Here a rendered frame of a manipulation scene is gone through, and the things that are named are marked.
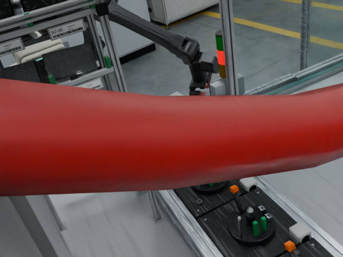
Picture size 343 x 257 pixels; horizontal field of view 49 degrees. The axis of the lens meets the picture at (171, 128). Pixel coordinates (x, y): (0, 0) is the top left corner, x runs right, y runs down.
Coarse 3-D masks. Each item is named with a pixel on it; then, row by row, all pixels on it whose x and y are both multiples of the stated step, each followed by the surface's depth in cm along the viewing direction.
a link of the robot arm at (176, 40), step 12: (120, 12) 139; (120, 24) 143; (132, 24) 139; (144, 24) 139; (144, 36) 143; (156, 36) 139; (168, 36) 139; (180, 36) 140; (168, 48) 142; (180, 48) 138; (192, 48) 139
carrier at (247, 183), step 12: (240, 180) 125; (252, 180) 124; (180, 192) 128; (192, 192) 127; (204, 192) 124; (216, 192) 124; (228, 192) 124; (192, 204) 122; (204, 204) 121; (216, 204) 120
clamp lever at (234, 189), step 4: (232, 188) 111; (236, 188) 111; (232, 192) 112; (236, 192) 111; (240, 192) 110; (236, 196) 112; (236, 200) 112; (240, 200) 113; (236, 204) 113; (240, 204) 113; (240, 208) 113
